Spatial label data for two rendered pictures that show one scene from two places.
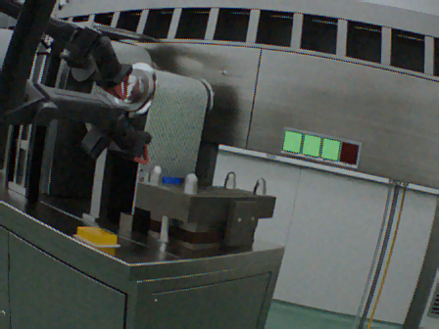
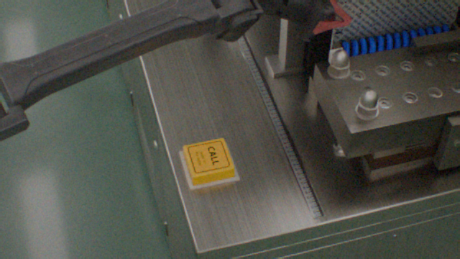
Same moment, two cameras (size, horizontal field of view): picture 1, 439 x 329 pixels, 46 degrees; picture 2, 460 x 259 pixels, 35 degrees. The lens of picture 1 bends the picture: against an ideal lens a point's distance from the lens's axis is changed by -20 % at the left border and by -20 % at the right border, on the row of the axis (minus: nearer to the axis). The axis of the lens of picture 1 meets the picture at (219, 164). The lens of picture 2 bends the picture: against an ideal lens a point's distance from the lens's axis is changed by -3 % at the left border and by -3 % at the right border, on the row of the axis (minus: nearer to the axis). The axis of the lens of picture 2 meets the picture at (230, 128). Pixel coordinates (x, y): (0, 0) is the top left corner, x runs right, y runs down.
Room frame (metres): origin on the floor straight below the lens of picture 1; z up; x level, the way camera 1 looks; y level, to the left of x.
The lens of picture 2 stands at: (0.69, -0.31, 1.86)
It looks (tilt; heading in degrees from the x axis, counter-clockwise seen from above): 48 degrees down; 41
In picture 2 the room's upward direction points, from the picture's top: straight up
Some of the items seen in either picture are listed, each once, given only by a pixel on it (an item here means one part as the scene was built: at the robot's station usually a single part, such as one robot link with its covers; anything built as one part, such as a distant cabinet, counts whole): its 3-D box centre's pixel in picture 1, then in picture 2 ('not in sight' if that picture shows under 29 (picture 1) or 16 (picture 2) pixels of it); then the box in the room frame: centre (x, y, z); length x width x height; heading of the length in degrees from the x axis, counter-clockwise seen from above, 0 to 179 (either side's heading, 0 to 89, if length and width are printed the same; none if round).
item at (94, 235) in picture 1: (96, 236); (208, 161); (1.26, 0.24, 0.91); 0.07 x 0.07 x 0.02; 57
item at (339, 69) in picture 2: (156, 175); (340, 61); (1.47, 0.14, 1.05); 0.04 x 0.04 x 0.04
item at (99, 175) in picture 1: (101, 163); (287, 2); (1.53, 0.30, 1.05); 0.06 x 0.05 x 0.31; 147
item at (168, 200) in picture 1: (210, 202); (441, 87); (1.59, 0.01, 1.00); 0.40 x 0.16 x 0.06; 147
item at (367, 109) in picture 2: (190, 183); (369, 101); (1.43, 0.06, 1.05); 0.04 x 0.04 x 0.04
